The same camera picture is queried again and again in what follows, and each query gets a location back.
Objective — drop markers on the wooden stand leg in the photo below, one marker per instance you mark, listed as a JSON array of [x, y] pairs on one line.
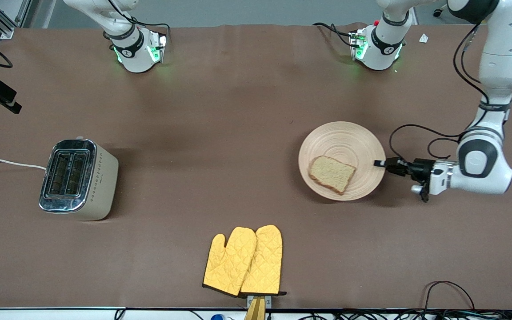
[[256, 311]]

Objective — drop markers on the slice of brown toast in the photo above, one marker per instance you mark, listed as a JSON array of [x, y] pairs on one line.
[[331, 174]]

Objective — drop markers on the white chair leg with caster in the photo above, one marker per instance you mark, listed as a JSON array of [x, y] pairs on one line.
[[438, 12]]

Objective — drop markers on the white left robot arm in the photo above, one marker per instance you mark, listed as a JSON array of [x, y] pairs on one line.
[[505, 58]]

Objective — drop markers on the small metal bracket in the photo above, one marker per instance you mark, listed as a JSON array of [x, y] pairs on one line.
[[268, 300]]

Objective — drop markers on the cream and chrome toaster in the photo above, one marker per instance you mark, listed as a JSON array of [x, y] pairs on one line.
[[100, 186]]

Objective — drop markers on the yellow quilted oven mitt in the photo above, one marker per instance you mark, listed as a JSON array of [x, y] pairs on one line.
[[265, 262], [227, 266]]

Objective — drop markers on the round wooden plate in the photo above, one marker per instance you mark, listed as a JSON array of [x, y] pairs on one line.
[[342, 138]]

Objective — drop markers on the brown table cover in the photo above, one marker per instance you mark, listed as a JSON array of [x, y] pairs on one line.
[[238, 133]]

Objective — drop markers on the small white paper scrap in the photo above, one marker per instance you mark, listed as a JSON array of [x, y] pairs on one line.
[[423, 38]]

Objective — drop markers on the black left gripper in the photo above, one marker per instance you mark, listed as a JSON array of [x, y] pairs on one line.
[[419, 168]]

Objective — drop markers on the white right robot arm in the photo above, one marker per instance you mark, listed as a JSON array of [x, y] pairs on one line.
[[136, 58]]

